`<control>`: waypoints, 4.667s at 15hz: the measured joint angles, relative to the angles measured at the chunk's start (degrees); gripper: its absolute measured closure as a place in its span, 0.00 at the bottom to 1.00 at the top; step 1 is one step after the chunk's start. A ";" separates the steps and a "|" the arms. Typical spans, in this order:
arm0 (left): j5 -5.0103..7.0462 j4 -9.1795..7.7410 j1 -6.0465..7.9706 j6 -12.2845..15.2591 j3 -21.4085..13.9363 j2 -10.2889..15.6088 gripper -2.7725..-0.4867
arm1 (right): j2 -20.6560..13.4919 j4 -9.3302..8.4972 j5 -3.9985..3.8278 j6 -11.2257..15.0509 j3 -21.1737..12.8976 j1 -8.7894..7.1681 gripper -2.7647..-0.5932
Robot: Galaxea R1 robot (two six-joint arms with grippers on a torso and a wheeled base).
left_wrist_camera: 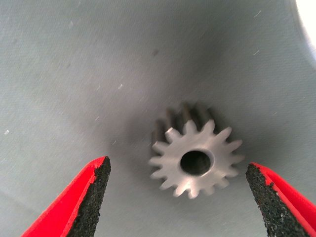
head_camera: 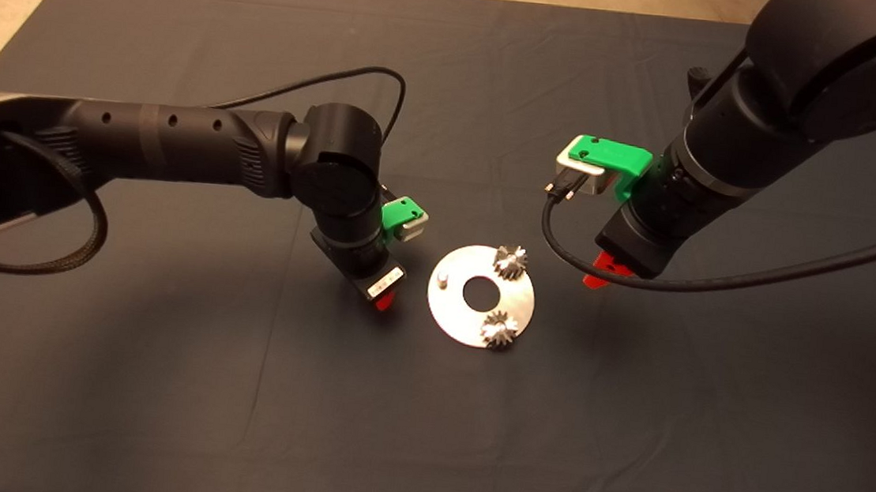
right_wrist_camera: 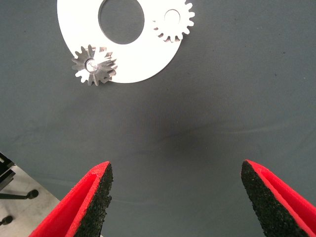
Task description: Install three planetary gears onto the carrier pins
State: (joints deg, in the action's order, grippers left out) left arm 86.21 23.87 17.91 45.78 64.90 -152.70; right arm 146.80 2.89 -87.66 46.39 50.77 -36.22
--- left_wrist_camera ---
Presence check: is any bright steel planetary gear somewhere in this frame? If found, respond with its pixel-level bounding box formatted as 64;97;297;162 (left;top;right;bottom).
148;102;245;199

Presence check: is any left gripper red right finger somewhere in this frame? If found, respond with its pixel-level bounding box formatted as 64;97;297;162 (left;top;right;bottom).
246;162;316;237

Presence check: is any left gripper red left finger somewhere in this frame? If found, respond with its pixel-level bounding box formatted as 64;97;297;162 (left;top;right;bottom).
21;156;112;237

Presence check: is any dark grey table cloth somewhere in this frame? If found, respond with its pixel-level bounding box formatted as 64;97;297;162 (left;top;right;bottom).
0;0;316;237

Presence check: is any round metal carrier plate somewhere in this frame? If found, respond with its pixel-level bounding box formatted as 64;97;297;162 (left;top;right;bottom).
295;0;316;62

